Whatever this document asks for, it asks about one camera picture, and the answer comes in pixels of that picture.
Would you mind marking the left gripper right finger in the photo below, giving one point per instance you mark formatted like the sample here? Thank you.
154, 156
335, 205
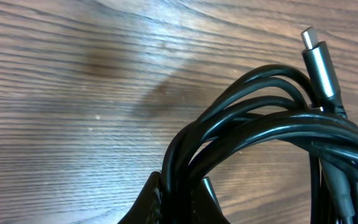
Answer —
205, 208

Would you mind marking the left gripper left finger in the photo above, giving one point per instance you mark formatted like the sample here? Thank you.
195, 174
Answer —
148, 206

